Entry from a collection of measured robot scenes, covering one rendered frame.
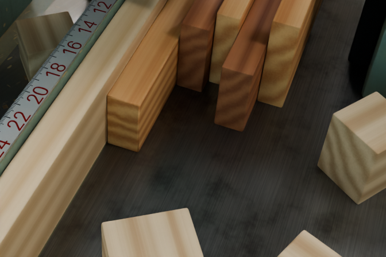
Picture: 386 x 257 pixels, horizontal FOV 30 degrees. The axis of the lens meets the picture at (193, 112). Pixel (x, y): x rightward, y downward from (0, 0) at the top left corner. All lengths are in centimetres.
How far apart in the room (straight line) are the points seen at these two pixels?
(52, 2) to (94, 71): 30
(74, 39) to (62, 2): 29
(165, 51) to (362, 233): 15
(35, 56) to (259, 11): 21
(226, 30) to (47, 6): 29
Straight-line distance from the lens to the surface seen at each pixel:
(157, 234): 34
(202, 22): 43
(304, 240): 36
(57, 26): 60
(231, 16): 43
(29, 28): 60
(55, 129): 37
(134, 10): 44
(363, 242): 41
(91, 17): 43
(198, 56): 44
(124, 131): 42
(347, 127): 40
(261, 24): 44
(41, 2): 70
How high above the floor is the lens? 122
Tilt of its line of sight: 46 degrees down
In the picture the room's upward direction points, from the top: 6 degrees clockwise
